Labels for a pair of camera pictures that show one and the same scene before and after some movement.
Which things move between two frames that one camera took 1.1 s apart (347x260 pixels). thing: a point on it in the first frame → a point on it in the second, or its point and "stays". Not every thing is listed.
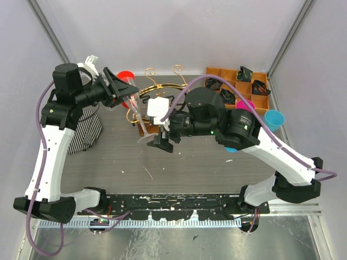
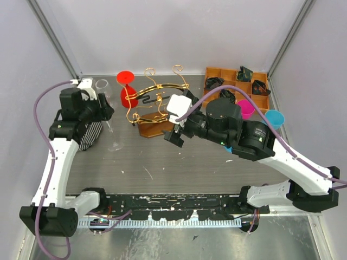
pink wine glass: [241, 104] stays
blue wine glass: [274, 119] stays
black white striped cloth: [88, 128] stays
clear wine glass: [132, 101] → [115, 146]
